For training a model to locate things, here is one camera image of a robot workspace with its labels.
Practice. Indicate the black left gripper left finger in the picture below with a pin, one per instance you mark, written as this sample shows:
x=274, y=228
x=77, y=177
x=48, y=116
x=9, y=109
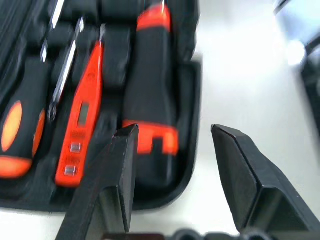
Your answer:
x=110, y=190

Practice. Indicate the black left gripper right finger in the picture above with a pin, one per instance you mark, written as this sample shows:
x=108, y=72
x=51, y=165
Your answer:
x=250, y=185

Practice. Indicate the orange voltage tester pen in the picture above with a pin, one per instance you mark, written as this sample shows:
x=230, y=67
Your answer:
x=82, y=100

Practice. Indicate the black tool with orange trim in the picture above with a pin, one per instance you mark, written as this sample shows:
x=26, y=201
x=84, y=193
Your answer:
x=150, y=82

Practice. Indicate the small silver screwdriver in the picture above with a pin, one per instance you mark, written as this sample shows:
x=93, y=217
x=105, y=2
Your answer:
x=65, y=75

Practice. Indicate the orange and black screwdriver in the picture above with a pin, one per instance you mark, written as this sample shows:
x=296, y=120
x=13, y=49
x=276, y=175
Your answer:
x=22, y=100

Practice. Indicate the black plastic tool case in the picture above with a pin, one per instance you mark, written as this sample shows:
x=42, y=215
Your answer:
x=185, y=125

